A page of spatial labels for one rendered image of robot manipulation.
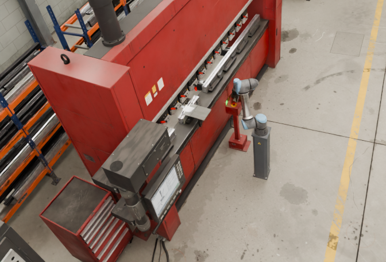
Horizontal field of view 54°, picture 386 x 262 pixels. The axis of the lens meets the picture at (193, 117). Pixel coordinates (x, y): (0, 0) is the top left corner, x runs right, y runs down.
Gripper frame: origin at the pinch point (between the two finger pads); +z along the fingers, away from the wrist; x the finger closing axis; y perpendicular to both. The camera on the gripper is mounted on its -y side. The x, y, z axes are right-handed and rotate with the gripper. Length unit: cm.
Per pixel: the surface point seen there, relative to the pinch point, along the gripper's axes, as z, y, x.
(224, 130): 71, 20, -9
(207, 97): -10.9, 33.1, 15.9
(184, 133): -11, 35, 77
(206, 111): -25, 19, 49
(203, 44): -78, 41, 4
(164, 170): -87, 0, 171
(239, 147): 69, -9, 14
